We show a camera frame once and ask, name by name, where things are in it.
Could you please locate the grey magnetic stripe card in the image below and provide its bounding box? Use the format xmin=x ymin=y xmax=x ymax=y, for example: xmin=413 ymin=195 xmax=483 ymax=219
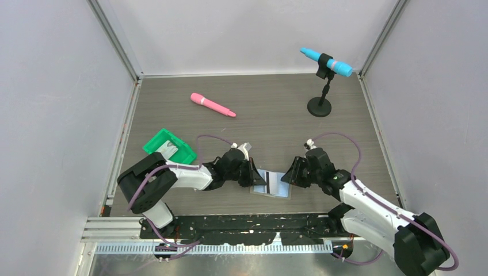
xmin=263 ymin=171 xmax=291 ymax=199

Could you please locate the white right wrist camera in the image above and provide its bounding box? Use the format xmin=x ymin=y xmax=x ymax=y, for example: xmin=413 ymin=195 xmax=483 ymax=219
xmin=303 ymin=139 xmax=316 ymax=151

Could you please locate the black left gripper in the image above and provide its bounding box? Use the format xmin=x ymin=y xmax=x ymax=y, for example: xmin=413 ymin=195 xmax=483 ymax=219
xmin=224 ymin=156 xmax=266 ymax=187

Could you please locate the black microphone stand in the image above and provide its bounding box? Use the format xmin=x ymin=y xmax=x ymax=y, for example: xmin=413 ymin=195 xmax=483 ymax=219
xmin=307 ymin=74 xmax=335 ymax=117

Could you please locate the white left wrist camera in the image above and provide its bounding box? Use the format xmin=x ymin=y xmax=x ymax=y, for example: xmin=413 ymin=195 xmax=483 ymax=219
xmin=231 ymin=143 xmax=252 ymax=160

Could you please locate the blue toy microphone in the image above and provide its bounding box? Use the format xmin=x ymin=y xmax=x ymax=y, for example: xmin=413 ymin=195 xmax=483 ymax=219
xmin=300 ymin=48 xmax=353 ymax=79

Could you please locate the green plastic bin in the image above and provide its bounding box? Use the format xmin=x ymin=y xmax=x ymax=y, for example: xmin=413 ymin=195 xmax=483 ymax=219
xmin=142 ymin=128 xmax=197 ymax=164

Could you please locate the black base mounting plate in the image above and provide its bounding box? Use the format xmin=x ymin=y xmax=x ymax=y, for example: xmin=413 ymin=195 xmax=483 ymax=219
xmin=139 ymin=213 xmax=354 ymax=246

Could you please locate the grey card holder wallet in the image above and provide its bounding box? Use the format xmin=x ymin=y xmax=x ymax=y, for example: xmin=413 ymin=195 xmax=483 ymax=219
xmin=250 ymin=169 xmax=291 ymax=200

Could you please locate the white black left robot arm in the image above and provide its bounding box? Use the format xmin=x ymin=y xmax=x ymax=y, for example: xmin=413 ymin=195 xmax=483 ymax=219
xmin=117 ymin=148 xmax=266 ymax=238

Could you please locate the silver card in bin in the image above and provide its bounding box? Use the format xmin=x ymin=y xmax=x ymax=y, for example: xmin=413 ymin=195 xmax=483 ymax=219
xmin=156 ymin=140 xmax=178 ymax=160

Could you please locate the pink toy microphone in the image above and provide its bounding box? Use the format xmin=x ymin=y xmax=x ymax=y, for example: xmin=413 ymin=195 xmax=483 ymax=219
xmin=190 ymin=93 xmax=237 ymax=118

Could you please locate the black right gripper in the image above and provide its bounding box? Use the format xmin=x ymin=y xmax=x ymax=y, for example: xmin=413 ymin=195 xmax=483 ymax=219
xmin=280 ymin=156 xmax=322 ymax=189

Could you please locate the aluminium front rail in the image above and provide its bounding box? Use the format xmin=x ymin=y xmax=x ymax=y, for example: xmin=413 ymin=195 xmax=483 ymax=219
xmin=82 ymin=217 xmax=352 ymax=258

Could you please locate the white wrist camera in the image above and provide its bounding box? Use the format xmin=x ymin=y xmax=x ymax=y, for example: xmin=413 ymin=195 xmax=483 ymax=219
xmin=231 ymin=143 xmax=252 ymax=160
xmin=303 ymin=139 xmax=316 ymax=151

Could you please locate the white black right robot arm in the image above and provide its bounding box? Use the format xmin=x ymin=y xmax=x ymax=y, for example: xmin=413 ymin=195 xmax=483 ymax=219
xmin=281 ymin=148 xmax=451 ymax=275

